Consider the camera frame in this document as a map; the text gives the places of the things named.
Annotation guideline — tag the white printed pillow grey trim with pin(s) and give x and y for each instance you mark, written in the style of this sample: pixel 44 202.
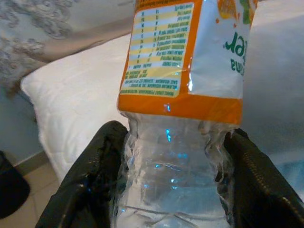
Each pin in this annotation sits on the white printed pillow grey trim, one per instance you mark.
pixel 35 28

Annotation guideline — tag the white quilted mattress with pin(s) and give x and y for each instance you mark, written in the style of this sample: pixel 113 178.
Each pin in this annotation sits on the white quilted mattress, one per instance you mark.
pixel 78 95

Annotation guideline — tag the black waste bin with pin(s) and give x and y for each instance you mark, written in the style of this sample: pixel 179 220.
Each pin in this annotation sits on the black waste bin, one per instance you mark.
pixel 12 190

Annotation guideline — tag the clear plastic bottle orange label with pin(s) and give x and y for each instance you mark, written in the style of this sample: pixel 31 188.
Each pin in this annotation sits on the clear plastic bottle orange label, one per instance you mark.
pixel 180 71

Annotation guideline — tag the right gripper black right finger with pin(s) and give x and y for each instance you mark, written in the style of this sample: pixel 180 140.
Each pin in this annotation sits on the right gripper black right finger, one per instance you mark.
pixel 256 190

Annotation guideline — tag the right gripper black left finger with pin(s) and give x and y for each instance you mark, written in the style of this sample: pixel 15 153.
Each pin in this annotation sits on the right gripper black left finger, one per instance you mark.
pixel 90 185

